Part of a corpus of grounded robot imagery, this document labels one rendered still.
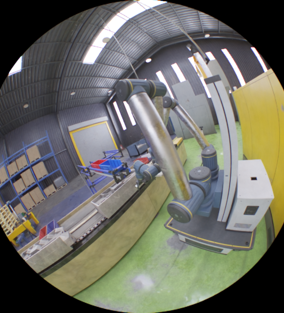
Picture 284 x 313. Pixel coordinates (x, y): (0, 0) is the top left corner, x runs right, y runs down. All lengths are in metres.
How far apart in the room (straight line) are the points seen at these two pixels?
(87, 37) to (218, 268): 10.47
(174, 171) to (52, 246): 1.33
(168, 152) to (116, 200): 0.89
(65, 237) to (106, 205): 0.61
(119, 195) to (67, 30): 8.87
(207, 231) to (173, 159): 1.01
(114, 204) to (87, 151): 10.97
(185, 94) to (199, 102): 1.68
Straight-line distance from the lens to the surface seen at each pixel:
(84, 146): 11.98
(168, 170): 0.54
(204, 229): 1.32
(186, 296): 1.56
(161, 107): 0.78
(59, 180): 9.92
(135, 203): 1.43
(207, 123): 6.69
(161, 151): 0.51
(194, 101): 6.74
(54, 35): 8.61
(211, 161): 1.19
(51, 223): 2.03
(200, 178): 0.79
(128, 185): 1.31
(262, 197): 0.94
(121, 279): 1.77
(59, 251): 1.31
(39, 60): 9.12
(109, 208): 1.19
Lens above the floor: 1.53
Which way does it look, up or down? 14 degrees down
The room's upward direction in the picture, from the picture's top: 22 degrees counter-clockwise
